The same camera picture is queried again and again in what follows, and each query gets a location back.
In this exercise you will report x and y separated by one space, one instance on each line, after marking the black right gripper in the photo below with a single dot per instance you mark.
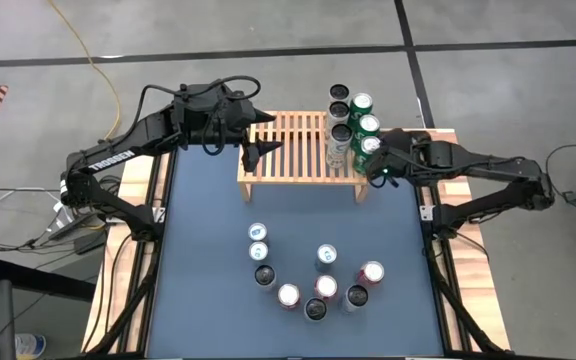
403 152

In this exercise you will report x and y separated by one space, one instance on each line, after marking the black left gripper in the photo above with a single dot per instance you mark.
225 115

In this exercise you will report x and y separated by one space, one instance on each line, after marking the green Sprite can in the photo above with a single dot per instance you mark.
369 145
369 125
361 102

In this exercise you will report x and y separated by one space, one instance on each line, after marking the white Celsius can yellow band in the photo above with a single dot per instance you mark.
339 92
340 140
338 111

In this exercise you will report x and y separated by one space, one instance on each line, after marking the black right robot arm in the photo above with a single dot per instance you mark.
488 165

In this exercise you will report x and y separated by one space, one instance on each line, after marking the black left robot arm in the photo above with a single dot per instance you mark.
110 160

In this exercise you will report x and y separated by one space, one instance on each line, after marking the wooden slatted shelf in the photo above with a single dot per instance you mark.
293 178

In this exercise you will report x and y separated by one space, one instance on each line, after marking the small silver blue can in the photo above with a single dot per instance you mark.
326 254
258 251
257 232

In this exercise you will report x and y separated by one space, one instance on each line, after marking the blue-grey table mat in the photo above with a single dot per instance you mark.
208 225

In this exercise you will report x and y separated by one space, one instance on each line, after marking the white Celsius can blue band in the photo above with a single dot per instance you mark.
264 276
355 296
315 309

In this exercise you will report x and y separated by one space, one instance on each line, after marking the red cola can dark figure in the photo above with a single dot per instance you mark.
288 295

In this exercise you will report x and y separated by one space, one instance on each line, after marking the black power adapter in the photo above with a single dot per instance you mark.
88 243

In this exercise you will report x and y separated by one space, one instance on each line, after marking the black power strip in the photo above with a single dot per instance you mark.
75 225

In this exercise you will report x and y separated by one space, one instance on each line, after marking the white blue container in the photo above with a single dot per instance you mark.
30 345

